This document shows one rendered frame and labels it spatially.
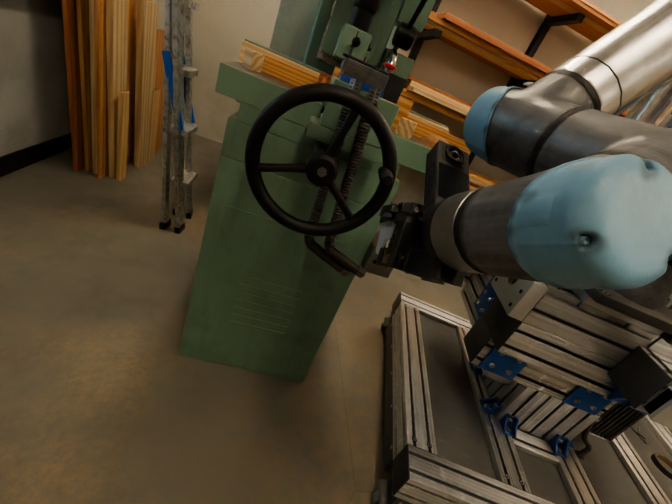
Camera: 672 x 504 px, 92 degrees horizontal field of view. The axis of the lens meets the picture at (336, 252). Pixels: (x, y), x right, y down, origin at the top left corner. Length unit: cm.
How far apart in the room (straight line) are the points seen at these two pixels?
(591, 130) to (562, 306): 52
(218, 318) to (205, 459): 38
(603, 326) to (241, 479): 93
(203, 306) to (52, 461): 47
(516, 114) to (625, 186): 17
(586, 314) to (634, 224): 62
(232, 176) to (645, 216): 77
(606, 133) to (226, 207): 77
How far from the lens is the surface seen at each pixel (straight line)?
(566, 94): 39
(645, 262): 23
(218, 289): 103
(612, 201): 21
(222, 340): 117
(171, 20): 165
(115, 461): 109
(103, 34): 214
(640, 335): 92
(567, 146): 33
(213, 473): 108
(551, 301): 79
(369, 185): 85
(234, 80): 82
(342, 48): 91
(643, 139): 32
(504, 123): 37
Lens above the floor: 97
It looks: 27 degrees down
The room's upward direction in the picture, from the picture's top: 24 degrees clockwise
